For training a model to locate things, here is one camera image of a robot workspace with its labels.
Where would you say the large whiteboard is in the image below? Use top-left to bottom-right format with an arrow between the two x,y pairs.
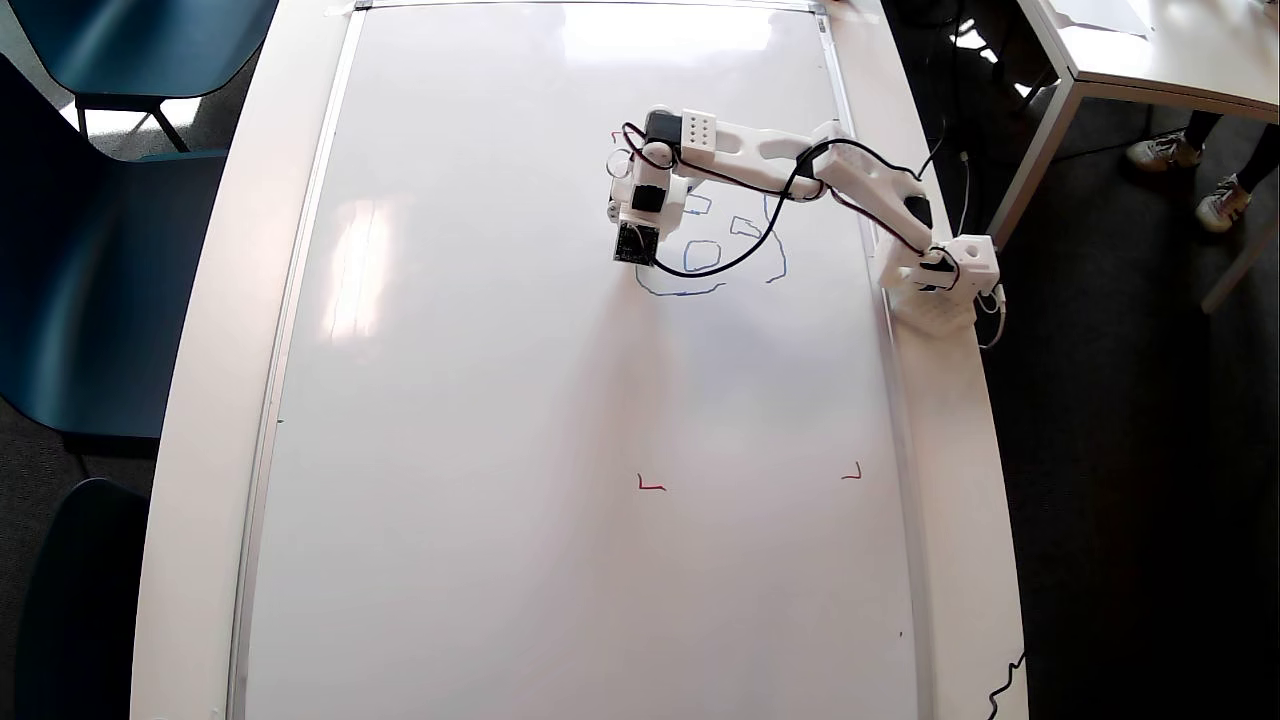
225,0 -> 937,720

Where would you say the black trouser leg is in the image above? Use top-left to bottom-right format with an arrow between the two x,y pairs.
1185,110 -> 1233,151
1238,125 -> 1280,196

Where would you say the blue chair with black legs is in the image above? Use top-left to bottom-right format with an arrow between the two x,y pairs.
5,0 -> 281,153

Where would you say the thin black arm wire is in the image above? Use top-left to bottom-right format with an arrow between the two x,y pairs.
620,122 -> 946,266

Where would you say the black zigzag cable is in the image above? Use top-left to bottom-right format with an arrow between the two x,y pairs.
987,650 -> 1028,720

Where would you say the thick black camera cable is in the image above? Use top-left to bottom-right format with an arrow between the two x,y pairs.
653,135 -> 951,279

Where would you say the large blue chair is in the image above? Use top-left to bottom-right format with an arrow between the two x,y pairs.
0,55 -> 229,443

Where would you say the dark blue round chair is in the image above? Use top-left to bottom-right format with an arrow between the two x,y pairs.
15,478 -> 151,720

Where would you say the thin black floor cable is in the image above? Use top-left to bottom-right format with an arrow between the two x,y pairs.
1050,130 -> 1151,164

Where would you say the white cable at robot base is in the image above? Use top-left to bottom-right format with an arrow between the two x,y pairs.
978,285 -> 1008,349

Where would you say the black wrist camera board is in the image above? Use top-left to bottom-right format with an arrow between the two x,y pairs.
613,221 -> 661,268

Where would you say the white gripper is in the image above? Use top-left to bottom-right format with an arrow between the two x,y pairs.
607,160 -> 701,242

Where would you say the white sneaker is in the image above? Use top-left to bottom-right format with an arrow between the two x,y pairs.
1194,174 -> 1254,234
1127,131 -> 1206,172

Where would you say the thin pale hanging cable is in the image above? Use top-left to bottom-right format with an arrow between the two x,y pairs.
955,150 -> 976,239

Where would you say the white side table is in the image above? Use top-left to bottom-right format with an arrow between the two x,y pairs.
985,0 -> 1280,316

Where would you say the white paper sheet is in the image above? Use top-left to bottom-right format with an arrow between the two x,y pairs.
1050,0 -> 1153,39

